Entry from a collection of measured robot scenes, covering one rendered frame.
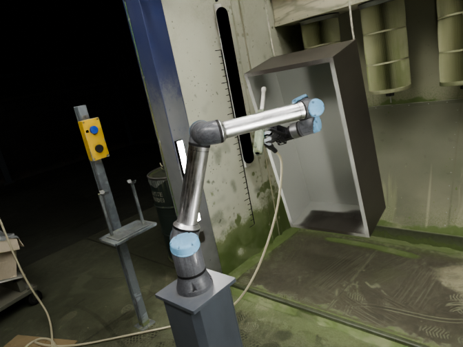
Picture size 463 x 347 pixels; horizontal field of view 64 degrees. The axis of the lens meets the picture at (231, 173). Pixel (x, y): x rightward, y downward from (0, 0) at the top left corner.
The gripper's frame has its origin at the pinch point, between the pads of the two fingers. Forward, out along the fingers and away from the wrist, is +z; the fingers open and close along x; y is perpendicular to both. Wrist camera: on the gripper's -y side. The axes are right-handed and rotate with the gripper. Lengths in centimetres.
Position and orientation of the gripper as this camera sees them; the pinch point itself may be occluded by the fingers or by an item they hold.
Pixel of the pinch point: (260, 138)
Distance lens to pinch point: 223.0
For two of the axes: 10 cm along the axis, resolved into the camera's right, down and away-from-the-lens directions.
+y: 5.9, 4.1, 6.9
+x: 0.9, -8.9, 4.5
